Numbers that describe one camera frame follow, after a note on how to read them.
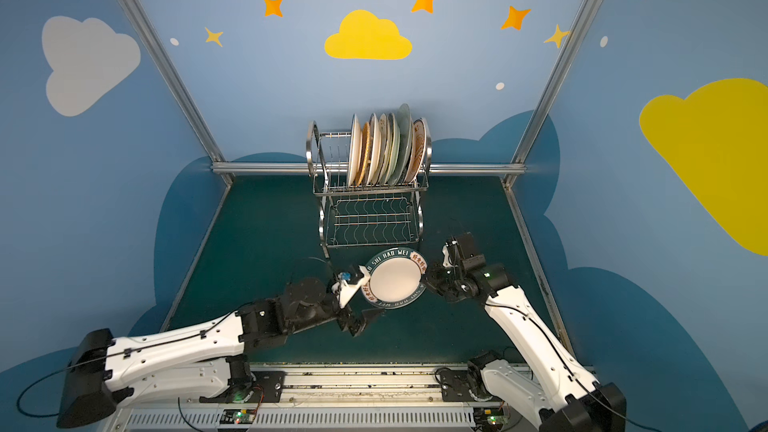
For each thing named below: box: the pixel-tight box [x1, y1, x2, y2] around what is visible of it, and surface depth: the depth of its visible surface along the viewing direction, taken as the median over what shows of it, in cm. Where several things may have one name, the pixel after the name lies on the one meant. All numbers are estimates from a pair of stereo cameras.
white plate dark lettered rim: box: [361, 248, 428, 309], surface depth 82 cm
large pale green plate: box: [389, 103, 412, 186], surface depth 76 cm
